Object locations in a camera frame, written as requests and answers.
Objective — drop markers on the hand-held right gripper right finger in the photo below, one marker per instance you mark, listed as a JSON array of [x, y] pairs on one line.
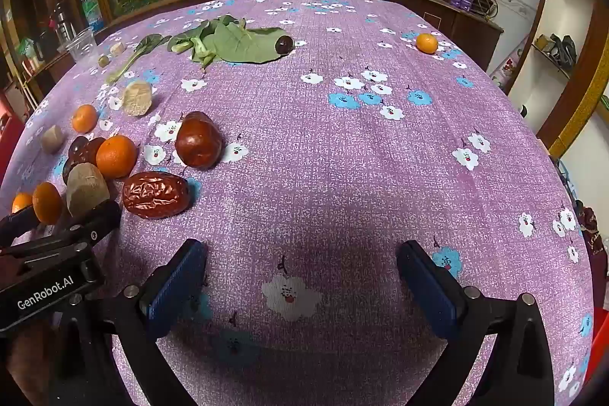
[[430, 292]]

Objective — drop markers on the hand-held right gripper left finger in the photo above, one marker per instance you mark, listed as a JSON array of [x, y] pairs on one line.
[[176, 287]]

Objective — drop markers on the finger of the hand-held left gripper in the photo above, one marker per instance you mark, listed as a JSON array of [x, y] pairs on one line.
[[16, 225], [95, 220]]

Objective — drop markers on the beige sugarcane chunk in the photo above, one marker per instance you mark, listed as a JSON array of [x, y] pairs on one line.
[[137, 98], [85, 195], [51, 138]]

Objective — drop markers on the wrinkled red jujube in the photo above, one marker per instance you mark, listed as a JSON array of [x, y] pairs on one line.
[[154, 195]]

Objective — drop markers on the dark plum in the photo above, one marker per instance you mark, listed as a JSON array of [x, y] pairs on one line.
[[95, 148], [76, 154], [284, 45]]

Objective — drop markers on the smooth red jujube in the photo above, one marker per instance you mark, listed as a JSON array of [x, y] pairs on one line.
[[197, 140]]

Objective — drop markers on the person's left forearm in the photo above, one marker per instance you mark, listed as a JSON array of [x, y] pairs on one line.
[[24, 363]]

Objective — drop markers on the small green fruit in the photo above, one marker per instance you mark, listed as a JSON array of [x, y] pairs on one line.
[[103, 60]]

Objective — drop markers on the purple floral tablecloth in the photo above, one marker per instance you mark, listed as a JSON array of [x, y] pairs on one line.
[[333, 149]]

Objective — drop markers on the small beige sugarcane piece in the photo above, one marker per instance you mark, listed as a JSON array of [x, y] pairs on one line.
[[117, 49]]

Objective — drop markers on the clear plastic cup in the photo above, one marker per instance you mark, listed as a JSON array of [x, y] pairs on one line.
[[81, 47]]

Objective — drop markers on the small bok choy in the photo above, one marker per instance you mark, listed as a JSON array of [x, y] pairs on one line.
[[142, 44]]

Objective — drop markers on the steel thermos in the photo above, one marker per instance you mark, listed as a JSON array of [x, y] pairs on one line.
[[62, 23]]

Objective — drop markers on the green bok choy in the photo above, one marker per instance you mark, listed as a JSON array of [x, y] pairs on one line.
[[190, 37]]

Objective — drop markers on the green label plastic bottle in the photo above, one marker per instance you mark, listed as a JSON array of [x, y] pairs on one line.
[[90, 9]]

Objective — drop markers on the large green leaf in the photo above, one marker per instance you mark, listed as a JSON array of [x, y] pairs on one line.
[[242, 47]]

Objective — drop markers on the small tangerine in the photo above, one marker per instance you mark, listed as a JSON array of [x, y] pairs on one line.
[[427, 43]]

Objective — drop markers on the cluttered wall shelf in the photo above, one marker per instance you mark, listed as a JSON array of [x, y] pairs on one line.
[[554, 49]]

